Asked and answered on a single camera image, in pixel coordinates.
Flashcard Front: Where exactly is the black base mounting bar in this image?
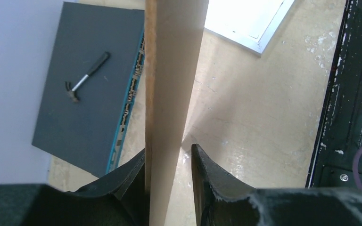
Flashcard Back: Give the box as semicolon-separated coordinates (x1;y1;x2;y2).
305;0;362;188

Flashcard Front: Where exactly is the brown cardboard backing board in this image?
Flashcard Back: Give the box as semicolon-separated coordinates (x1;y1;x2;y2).
144;0;209;226

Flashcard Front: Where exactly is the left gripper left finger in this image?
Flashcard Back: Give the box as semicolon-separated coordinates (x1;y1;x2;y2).
0;151;145;226

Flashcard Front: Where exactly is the dark network switch box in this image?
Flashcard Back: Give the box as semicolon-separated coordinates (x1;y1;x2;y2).
32;2;144;177

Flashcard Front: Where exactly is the landscape photo print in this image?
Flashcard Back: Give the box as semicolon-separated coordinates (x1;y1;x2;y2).
205;0;285;39

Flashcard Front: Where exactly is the small black-handled hammer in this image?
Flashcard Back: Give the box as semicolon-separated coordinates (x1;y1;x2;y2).
65;51;111;103

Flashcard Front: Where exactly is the white picture frame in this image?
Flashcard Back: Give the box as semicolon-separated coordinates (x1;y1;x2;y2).
205;0;295;56

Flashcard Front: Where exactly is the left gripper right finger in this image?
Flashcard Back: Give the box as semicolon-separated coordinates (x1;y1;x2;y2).
191;144;362;226

